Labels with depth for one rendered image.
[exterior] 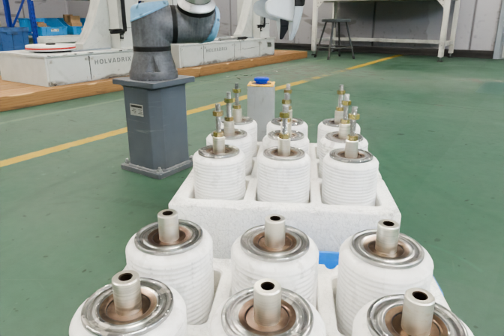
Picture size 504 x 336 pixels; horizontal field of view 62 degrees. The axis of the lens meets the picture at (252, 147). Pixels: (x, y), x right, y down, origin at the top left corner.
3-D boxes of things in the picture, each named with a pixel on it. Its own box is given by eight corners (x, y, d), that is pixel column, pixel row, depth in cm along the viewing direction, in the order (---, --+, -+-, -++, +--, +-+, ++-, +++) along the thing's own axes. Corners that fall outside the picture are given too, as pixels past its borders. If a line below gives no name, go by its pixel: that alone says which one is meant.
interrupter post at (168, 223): (155, 244, 46) (153, 217, 45) (162, 233, 48) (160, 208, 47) (176, 245, 46) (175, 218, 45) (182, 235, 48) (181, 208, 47)
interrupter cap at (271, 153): (312, 154, 76) (312, 150, 76) (292, 165, 70) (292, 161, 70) (277, 146, 80) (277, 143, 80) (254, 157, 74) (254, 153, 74)
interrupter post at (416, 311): (403, 340, 32) (407, 304, 31) (396, 319, 35) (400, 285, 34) (435, 343, 32) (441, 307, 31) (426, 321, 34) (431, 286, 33)
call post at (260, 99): (247, 195, 119) (246, 86, 110) (250, 185, 126) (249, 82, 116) (271, 196, 118) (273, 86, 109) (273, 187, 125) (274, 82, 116)
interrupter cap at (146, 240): (123, 256, 44) (122, 250, 43) (148, 222, 51) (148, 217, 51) (194, 260, 43) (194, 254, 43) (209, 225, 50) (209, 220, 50)
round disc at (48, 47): (16, 52, 271) (14, 43, 269) (59, 49, 295) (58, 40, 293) (42, 54, 254) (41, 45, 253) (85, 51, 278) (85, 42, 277)
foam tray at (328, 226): (173, 292, 77) (167, 203, 72) (214, 202, 114) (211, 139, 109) (391, 307, 73) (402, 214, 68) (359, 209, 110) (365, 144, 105)
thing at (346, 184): (374, 240, 81) (383, 151, 76) (365, 265, 73) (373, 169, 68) (326, 230, 85) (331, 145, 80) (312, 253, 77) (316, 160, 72)
